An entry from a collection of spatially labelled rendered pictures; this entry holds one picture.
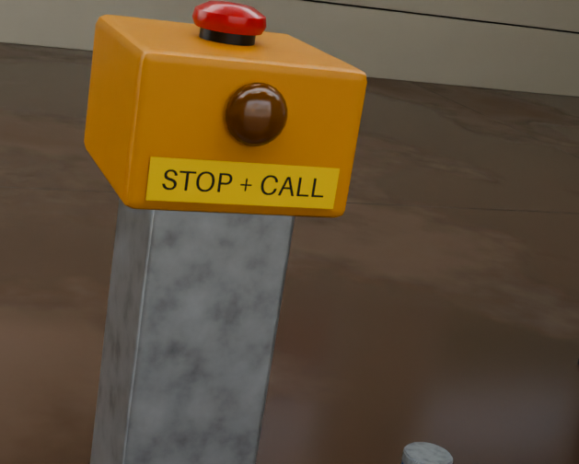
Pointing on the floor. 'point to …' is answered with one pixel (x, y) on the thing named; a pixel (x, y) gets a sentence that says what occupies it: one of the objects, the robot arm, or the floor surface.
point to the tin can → (425, 454)
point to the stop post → (203, 227)
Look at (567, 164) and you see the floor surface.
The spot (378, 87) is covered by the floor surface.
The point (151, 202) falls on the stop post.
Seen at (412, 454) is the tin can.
